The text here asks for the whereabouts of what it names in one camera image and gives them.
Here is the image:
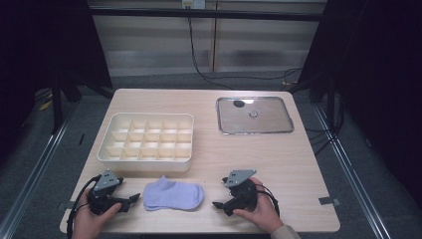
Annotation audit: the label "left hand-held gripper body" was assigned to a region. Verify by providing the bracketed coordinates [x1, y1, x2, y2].
[88, 168, 132, 215]

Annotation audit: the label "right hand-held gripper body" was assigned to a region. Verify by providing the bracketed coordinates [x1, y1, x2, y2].
[222, 168, 259, 217]

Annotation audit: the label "light purple sock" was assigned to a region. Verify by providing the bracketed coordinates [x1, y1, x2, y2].
[142, 175, 205, 212]

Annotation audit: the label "cream divided storage box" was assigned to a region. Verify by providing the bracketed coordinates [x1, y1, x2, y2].
[96, 112, 195, 173]

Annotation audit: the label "person's right hand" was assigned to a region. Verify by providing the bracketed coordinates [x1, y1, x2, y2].
[233, 176, 284, 234]

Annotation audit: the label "person's left hand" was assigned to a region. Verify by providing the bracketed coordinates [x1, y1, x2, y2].
[72, 188, 122, 239]

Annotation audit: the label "metal tray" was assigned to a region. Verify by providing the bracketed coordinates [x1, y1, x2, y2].
[215, 96, 296, 136]

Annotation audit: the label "black metal stand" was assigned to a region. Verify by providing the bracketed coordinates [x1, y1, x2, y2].
[49, 71, 115, 135]

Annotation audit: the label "yellow floor item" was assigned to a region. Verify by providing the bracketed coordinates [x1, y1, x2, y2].
[38, 99, 54, 112]

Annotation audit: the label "black horizontal bar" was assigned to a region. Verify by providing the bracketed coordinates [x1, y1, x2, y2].
[89, 7, 325, 23]

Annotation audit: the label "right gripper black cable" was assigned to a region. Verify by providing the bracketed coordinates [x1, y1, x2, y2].
[255, 183, 281, 217]

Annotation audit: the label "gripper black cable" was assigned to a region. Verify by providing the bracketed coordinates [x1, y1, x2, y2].
[255, 183, 281, 217]
[66, 174, 102, 239]

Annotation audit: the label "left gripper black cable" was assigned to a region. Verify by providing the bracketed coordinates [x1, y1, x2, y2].
[66, 174, 102, 239]

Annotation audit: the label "metal floor rail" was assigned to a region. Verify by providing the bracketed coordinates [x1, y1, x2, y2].
[0, 103, 80, 239]
[313, 104, 393, 239]

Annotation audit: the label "black floor cables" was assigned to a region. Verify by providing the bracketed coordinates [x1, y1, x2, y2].
[304, 94, 346, 157]

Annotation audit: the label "black wall cable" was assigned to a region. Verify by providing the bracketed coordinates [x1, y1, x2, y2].
[187, 16, 303, 92]

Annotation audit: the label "white wall power outlet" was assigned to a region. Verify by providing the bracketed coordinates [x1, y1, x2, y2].
[181, 0, 207, 10]

